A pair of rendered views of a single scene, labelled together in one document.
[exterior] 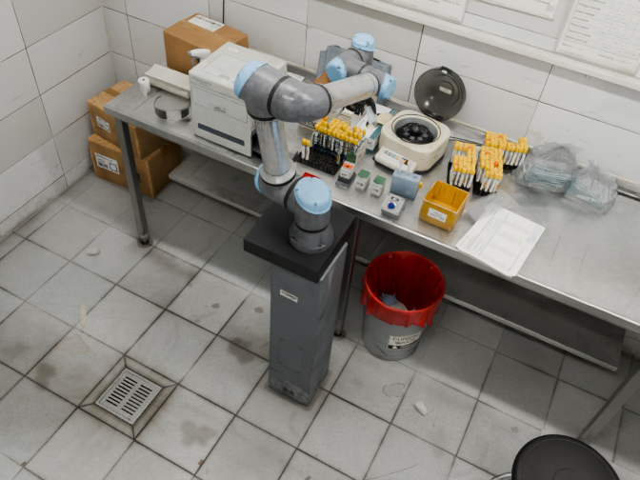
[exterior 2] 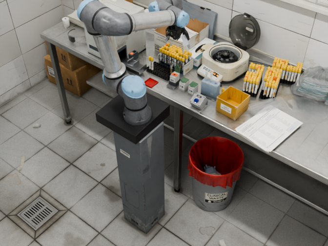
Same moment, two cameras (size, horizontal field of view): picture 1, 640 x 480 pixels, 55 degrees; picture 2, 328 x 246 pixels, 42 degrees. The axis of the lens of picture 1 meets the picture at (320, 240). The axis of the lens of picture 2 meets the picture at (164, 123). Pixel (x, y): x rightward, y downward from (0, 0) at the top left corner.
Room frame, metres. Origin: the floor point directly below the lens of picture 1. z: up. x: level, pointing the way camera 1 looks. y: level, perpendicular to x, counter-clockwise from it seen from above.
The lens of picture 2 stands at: (-0.11, -0.55, 2.46)
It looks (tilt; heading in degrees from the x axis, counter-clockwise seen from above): 44 degrees down; 16
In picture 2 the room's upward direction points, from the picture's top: 1 degrees counter-clockwise
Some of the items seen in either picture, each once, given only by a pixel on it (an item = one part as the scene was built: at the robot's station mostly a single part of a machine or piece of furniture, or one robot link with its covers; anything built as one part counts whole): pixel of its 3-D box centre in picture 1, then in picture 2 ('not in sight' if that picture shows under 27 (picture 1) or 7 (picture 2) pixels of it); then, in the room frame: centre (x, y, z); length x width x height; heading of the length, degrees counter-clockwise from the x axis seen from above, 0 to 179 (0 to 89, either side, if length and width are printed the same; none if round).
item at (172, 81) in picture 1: (171, 80); (83, 20); (2.35, 0.73, 0.90); 0.25 x 0.11 x 0.05; 67
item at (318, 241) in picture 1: (311, 227); (136, 108); (1.44, 0.03, 0.99); 0.15 x 0.15 x 0.10
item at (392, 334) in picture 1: (395, 308); (213, 175); (1.73, -0.38, 0.22); 0.38 x 0.37 x 0.44; 67
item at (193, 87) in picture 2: (378, 186); (193, 88); (1.77, -0.20, 0.91); 0.05 x 0.04 x 0.07; 157
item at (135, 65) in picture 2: (271, 149); (130, 62); (1.91, 0.23, 0.92); 0.21 x 0.07 x 0.05; 67
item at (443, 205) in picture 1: (443, 206); (232, 103); (1.69, -0.44, 0.93); 0.13 x 0.13 x 0.10; 64
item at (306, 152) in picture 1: (320, 150); (161, 65); (1.92, 0.03, 0.93); 0.17 x 0.09 x 0.11; 67
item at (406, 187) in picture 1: (405, 185); (210, 88); (1.78, -0.30, 0.93); 0.10 x 0.07 x 0.10; 73
